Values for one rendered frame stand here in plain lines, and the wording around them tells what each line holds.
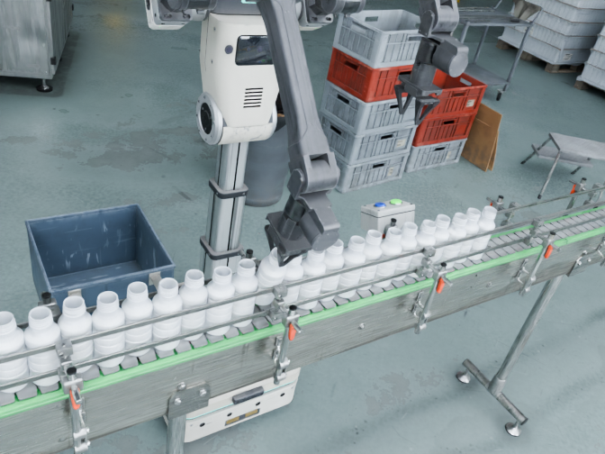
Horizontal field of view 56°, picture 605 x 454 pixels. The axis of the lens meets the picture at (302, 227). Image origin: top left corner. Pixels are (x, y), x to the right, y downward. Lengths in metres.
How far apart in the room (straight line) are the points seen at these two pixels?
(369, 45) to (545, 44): 5.08
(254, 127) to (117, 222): 0.50
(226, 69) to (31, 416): 0.99
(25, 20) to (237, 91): 3.18
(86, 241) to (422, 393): 1.62
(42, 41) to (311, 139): 3.85
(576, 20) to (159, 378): 7.56
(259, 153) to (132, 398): 2.27
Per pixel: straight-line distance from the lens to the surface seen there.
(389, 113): 3.83
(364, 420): 2.50
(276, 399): 2.33
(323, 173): 1.02
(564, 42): 8.26
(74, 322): 1.13
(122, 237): 1.82
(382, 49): 3.52
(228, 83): 1.65
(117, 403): 1.27
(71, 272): 1.86
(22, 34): 4.74
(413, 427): 2.56
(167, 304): 1.16
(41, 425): 1.25
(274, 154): 3.36
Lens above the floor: 1.92
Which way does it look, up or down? 34 degrees down
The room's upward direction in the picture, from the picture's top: 12 degrees clockwise
